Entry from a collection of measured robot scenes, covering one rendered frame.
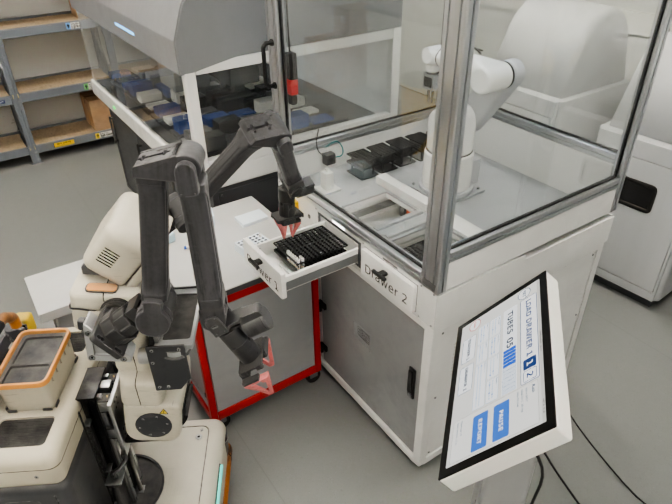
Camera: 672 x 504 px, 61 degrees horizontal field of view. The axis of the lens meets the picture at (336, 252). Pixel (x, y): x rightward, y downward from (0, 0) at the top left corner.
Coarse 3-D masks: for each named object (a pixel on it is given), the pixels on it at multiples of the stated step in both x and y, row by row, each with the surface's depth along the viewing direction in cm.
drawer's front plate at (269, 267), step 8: (248, 240) 213; (248, 248) 212; (256, 248) 208; (248, 256) 215; (256, 256) 208; (264, 256) 204; (248, 264) 218; (264, 264) 204; (272, 264) 199; (256, 272) 213; (264, 272) 206; (272, 272) 200; (280, 272) 195; (264, 280) 209; (272, 280) 202; (280, 280) 196; (272, 288) 205; (280, 288) 198; (280, 296) 201
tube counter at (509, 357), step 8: (512, 336) 139; (504, 344) 140; (512, 344) 137; (504, 352) 137; (512, 352) 135; (504, 360) 135; (512, 360) 132; (504, 368) 133; (512, 368) 130; (504, 376) 130; (512, 376) 128; (504, 384) 128; (512, 384) 126; (504, 392) 126
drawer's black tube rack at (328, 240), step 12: (324, 228) 225; (288, 240) 218; (300, 240) 217; (312, 240) 217; (324, 240) 217; (336, 240) 217; (276, 252) 217; (300, 252) 210; (312, 252) 211; (324, 252) 211; (336, 252) 215; (288, 264) 211; (300, 264) 207; (312, 264) 210
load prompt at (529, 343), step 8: (536, 296) 143; (520, 304) 146; (528, 304) 143; (536, 304) 140; (520, 312) 144; (528, 312) 141; (536, 312) 138; (520, 320) 141; (528, 320) 138; (536, 320) 136; (520, 328) 139; (528, 328) 136; (536, 328) 133; (520, 336) 136; (528, 336) 134; (536, 336) 131; (520, 344) 134; (528, 344) 132; (536, 344) 129; (520, 352) 132; (528, 352) 129; (536, 352) 127; (520, 360) 130; (528, 360) 127; (536, 360) 125; (520, 368) 128; (528, 368) 125; (536, 368) 123; (520, 376) 126; (528, 376) 123; (536, 376) 121; (520, 384) 124
